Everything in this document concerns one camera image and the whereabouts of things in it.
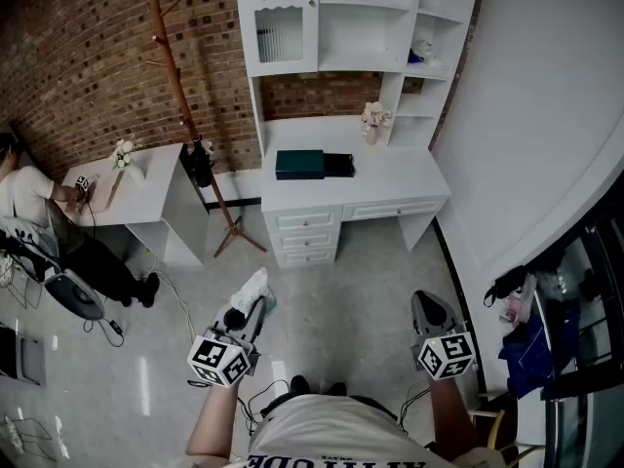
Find white flowers in vase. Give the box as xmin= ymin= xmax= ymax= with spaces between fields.
xmin=109 ymin=137 xmax=147 ymax=187

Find white floor cable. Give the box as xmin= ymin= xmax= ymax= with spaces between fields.
xmin=145 ymin=255 xmax=196 ymax=340

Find beige wooden board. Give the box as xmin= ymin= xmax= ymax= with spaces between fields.
xmin=104 ymin=173 xmax=123 ymax=210

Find person's left forearm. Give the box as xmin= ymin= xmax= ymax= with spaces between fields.
xmin=184 ymin=382 xmax=245 ymax=460

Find black framed glass door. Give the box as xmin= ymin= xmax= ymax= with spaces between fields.
xmin=530 ymin=168 xmax=624 ymax=468

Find white desk with hutch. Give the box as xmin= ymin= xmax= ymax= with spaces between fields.
xmin=233 ymin=0 xmax=484 ymax=270

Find brown wooden coat rack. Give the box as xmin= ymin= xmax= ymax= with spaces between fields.
xmin=145 ymin=0 xmax=268 ymax=258

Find person's black trousers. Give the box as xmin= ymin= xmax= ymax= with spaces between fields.
xmin=260 ymin=391 xmax=399 ymax=421

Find wide white desk drawer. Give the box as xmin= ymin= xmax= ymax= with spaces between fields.
xmin=343 ymin=200 xmax=445 ymax=221

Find white and blue bag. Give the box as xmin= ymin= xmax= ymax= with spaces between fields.
xmin=408 ymin=36 xmax=448 ymax=67

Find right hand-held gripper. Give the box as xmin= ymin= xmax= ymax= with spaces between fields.
xmin=410 ymin=290 xmax=477 ymax=382

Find person's white t-shirt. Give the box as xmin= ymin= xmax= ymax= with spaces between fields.
xmin=233 ymin=392 xmax=508 ymax=468

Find dark green box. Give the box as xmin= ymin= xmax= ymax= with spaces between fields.
xmin=275 ymin=149 xmax=356 ymax=181

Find ribbed glass cabinet door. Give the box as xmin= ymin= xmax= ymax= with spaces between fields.
xmin=246 ymin=0 xmax=321 ymax=75

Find white plastic bag package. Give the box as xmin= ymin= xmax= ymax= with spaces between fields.
xmin=228 ymin=266 xmax=278 ymax=317

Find pink flowers in vase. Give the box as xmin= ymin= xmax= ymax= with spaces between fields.
xmin=360 ymin=100 xmax=394 ymax=146

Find white wire stand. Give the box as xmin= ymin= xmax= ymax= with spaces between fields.
xmin=0 ymin=414 xmax=72 ymax=462

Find grey office chair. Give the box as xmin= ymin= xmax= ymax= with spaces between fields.
xmin=0 ymin=214 xmax=106 ymax=321

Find pink and white bag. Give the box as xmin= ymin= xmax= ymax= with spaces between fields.
xmin=499 ymin=273 xmax=537 ymax=326

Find wooden chair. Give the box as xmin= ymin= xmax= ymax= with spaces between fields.
xmin=467 ymin=390 xmax=547 ymax=468

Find black strap bag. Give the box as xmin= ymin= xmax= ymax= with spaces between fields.
xmin=484 ymin=264 xmax=530 ymax=309

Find black cable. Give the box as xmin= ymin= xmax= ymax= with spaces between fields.
xmin=236 ymin=380 xmax=292 ymax=438
xmin=397 ymin=386 xmax=433 ymax=428

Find person's right forearm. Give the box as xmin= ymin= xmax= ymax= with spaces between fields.
xmin=428 ymin=375 xmax=482 ymax=462

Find black hanging bag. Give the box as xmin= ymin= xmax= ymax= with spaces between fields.
xmin=187 ymin=136 xmax=215 ymax=189

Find small white desk drawer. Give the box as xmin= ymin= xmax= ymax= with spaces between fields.
xmin=275 ymin=211 xmax=342 ymax=231
xmin=280 ymin=250 xmax=337 ymax=265
xmin=277 ymin=231 xmax=340 ymax=251

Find plain white desk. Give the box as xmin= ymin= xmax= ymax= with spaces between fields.
xmin=60 ymin=142 xmax=209 ymax=267

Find blue plastic bag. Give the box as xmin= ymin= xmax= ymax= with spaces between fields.
xmin=497 ymin=312 xmax=557 ymax=399

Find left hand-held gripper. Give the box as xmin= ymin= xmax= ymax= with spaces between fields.
xmin=187 ymin=294 xmax=269 ymax=389

